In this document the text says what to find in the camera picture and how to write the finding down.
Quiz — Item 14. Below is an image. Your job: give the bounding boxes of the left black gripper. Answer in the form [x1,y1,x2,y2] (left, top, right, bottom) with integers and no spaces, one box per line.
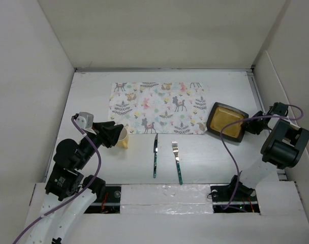
[76,120,123,169]

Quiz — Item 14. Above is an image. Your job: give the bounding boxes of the square yellow black plate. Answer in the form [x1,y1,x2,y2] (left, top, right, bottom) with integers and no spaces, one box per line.
[206,102,249,143]

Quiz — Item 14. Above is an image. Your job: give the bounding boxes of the floral animal print cloth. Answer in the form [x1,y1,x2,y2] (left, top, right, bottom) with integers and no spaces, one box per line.
[108,81,209,135]

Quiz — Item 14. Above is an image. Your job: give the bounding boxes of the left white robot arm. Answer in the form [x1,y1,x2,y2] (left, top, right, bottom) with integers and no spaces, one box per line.
[26,121,123,243]

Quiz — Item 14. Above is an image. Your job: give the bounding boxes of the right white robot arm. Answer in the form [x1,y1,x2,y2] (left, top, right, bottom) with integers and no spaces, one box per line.
[227,102,309,200]

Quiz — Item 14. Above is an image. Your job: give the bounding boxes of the yellow mug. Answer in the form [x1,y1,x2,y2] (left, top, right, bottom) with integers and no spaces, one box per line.
[115,127,129,149]

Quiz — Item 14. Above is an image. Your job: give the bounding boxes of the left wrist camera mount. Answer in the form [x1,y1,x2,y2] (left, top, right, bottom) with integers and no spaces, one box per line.
[74,112,94,130]

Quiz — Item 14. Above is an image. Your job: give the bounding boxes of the knife with teal handle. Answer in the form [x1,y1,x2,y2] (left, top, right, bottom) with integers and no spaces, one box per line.
[153,134,158,178]

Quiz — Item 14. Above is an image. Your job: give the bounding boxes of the fork with teal handle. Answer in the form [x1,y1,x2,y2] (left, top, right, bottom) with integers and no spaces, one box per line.
[172,141,183,185]

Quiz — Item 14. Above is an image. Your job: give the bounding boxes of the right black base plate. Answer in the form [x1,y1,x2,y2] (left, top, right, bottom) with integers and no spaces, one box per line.
[207,185,260,214]

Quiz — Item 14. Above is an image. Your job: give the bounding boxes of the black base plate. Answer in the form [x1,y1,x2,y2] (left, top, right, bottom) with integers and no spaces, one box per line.
[207,185,260,214]
[84,185,121,214]

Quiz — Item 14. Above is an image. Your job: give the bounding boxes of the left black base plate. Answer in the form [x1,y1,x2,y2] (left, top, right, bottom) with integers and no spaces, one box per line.
[84,185,121,214]

